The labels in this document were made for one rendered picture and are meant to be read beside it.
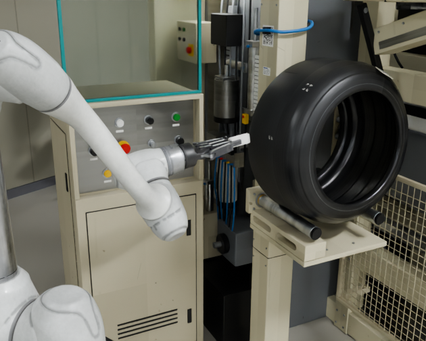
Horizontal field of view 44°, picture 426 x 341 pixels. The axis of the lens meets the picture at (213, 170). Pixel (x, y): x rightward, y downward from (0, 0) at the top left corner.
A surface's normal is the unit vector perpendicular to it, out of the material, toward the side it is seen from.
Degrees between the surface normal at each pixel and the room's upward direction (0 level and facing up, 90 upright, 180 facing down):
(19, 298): 74
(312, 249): 90
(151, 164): 41
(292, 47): 90
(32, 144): 90
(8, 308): 70
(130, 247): 90
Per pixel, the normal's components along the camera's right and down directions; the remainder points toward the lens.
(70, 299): 0.08, -0.94
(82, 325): 0.65, -0.13
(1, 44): -0.17, -0.32
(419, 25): -0.89, 0.14
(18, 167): 0.79, 0.20
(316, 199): 0.38, 0.37
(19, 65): 0.65, 0.33
